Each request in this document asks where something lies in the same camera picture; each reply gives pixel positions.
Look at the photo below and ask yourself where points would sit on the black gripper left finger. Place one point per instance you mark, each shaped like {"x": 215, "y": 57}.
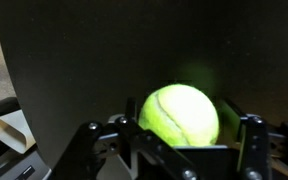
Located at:
{"x": 145, "y": 155}

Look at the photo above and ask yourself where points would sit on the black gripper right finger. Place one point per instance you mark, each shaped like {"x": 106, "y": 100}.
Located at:
{"x": 263, "y": 148}

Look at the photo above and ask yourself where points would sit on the yellow-green tennis ball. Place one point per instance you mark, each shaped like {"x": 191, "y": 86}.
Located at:
{"x": 181, "y": 115}

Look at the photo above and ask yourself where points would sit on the round black table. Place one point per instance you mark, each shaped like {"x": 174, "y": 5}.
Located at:
{"x": 73, "y": 61}

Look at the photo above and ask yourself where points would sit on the small white waste bin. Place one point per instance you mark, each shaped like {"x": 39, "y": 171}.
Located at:
{"x": 15, "y": 132}

